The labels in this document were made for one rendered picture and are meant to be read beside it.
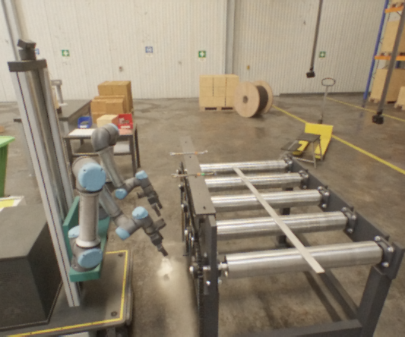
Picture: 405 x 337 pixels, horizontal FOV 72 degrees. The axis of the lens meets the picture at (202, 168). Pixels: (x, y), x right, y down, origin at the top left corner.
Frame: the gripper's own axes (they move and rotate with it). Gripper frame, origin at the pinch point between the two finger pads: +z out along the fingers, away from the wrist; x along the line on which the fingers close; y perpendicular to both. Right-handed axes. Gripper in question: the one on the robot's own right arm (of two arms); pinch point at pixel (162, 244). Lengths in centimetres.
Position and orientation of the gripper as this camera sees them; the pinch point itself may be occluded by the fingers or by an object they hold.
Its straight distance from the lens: 176.8
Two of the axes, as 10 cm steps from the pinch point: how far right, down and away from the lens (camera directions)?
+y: -8.9, 4.6, -0.6
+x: 3.1, 4.9, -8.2
